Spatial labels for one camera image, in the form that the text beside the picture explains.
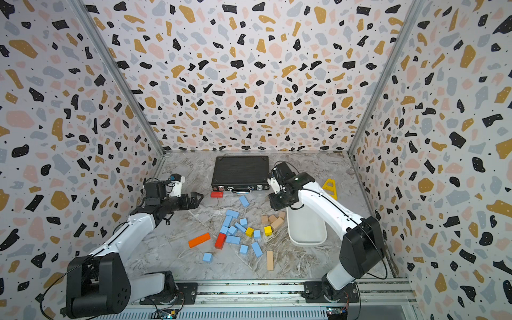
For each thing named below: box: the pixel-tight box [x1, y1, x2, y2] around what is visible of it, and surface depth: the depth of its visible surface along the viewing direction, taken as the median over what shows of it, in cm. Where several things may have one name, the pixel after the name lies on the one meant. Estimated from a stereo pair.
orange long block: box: [188, 232, 212, 248], surface depth 89 cm
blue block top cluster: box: [226, 209, 240, 219], surface depth 97 cm
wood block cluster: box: [260, 210, 286, 230], surface depth 93 cm
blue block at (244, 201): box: [238, 195, 250, 208], surface depth 102 cm
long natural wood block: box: [266, 250, 274, 271], surface depth 83 cm
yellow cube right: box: [264, 225, 273, 237], surface depth 90 cm
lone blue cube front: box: [202, 252, 213, 263], surface depth 82 cm
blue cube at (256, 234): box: [253, 229, 261, 240], surface depth 89 cm
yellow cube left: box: [245, 226, 254, 238], surface depth 89 cm
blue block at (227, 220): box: [222, 214, 233, 228], surface depth 94 cm
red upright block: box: [214, 232, 227, 250], surface depth 87 cm
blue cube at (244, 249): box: [239, 244, 249, 255], surface depth 85 cm
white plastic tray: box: [286, 204, 328, 246], surface depth 93 cm
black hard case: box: [211, 156, 270, 194], surface depth 105 cm
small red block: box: [210, 191, 224, 198], surface depth 105 cm
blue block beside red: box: [226, 235, 242, 245], surface depth 89 cm
